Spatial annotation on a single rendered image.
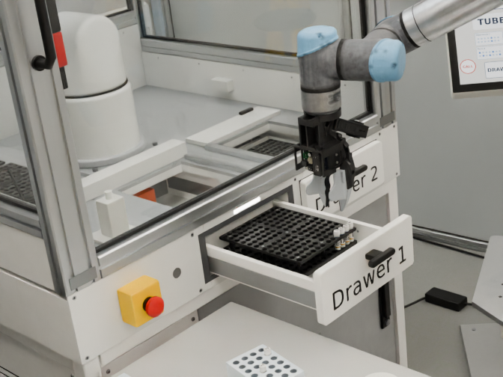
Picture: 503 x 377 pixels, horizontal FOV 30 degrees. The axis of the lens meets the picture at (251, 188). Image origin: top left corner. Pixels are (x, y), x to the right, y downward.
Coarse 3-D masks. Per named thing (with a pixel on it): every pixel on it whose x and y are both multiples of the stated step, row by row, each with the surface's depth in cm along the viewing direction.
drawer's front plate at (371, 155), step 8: (368, 144) 226; (376, 144) 226; (360, 152) 222; (368, 152) 224; (376, 152) 226; (360, 160) 222; (368, 160) 225; (376, 160) 227; (368, 168) 225; (312, 176) 212; (360, 176) 224; (368, 176) 226; (376, 176) 228; (304, 184) 209; (360, 184) 224; (368, 184) 227; (376, 184) 229; (304, 192) 210; (352, 192) 222; (360, 192) 225; (304, 200) 211; (312, 200) 212; (320, 200) 214; (336, 200) 218; (352, 200) 223; (312, 208) 212; (320, 208) 215; (328, 208) 217; (336, 208) 219
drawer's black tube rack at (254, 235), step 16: (272, 208) 205; (256, 224) 198; (272, 224) 197; (288, 224) 196; (304, 224) 195; (320, 224) 194; (336, 224) 194; (224, 240) 194; (240, 240) 192; (256, 240) 191; (272, 240) 190; (288, 240) 190; (304, 240) 188; (320, 240) 189; (256, 256) 191; (272, 256) 185; (288, 256) 183; (320, 256) 188; (336, 256) 188; (304, 272) 182
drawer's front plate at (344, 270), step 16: (400, 224) 185; (368, 240) 179; (384, 240) 182; (400, 240) 186; (352, 256) 175; (400, 256) 187; (320, 272) 169; (336, 272) 172; (352, 272) 176; (368, 272) 180; (320, 288) 170; (336, 288) 173; (352, 288) 177; (368, 288) 181; (320, 304) 171; (336, 304) 174; (352, 304) 178; (320, 320) 173
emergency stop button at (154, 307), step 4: (156, 296) 175; (148, 300) 175; (152, 300) 174; (156, 300) 174; (160, 300) 175; (148, 304) 174; (152, 304) 174; (156, 304) 174; (160, 304) 175; (148, 308) 174; (152, 308) 174; (156, 308) 175; (160, 308) 175; (148, 312) 174; (152, 312) 174; (156, 312) 175; (160, 312) 176; (152, 316) 175; (156, 316) 176
